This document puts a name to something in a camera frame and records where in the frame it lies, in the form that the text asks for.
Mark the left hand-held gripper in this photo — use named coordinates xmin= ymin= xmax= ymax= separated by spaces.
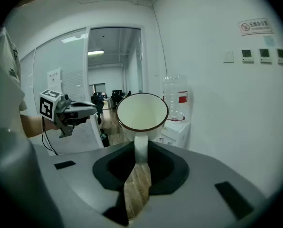
xmin=39 ymin=89 xmax=97 ymax=139

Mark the small blue wall notice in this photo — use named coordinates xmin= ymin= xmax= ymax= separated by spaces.
xmin=262 ymin=36 xmax=275 ymax=48

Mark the black wall cable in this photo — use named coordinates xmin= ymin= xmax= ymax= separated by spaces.
xmin=152 ymin=6 xmax=168 ymax=80

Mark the dark bag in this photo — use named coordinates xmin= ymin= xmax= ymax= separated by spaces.
xmin=100 ymin=132 xmax=111 ymax=148

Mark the person's light shirt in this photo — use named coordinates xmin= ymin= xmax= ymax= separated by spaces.
xmin=0 ymin=26 xmax=28 ymax=137

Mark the white wall sign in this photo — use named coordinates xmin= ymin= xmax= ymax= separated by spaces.
xmin=238 ymin=18 xmax=273 ymax=36

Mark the person's left forearm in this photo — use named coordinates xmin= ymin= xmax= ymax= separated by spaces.
xmin=20 ymin=114 xmax=59 ymax=139

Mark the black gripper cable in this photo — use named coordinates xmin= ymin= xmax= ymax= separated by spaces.
xmin=41 ymin=117 xmax=59 ymax=156

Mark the white paper notice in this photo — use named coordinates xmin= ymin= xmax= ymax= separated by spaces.
xmin=47 ymin=67 xmax=63 ymax=93

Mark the white cup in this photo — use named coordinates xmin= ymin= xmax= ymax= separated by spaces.
xmin=115 ymin=93 xmax=170 ymax=165

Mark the white mesh rack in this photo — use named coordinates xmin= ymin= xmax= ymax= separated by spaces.
xmin=46 ymin=114 xmax=104 ymax=156

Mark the glass door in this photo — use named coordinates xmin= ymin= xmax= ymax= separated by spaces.
xmin=127 ymin=28 xmax=145 ymax=97

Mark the white water dispenser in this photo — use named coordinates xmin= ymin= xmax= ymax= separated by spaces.
xmin=155 ymin=119 xmax=191 ymax=149

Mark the frosted glass partition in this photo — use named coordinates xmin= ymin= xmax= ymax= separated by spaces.
xmin=20 ymin=27 xmax=89 ymax=118

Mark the clear water bottle red label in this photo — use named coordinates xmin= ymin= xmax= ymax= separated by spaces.
xmin=162 ymin=75 xmax=192 ymax=122

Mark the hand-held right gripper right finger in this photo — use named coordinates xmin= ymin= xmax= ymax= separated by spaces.
xmin=132 ymin=141 xmax=268 ymax=228

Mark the white light switch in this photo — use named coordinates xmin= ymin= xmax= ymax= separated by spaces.
xmin=223 ymin=50 xmax=235 ymax=64

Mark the person's left hand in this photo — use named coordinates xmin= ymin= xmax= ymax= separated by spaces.
xmin=73 ymin=116 xmax=91 ymax=126

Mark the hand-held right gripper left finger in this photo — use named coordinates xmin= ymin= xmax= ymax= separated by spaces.
xmin=47 ymin=141 xmax=136 ymax=226

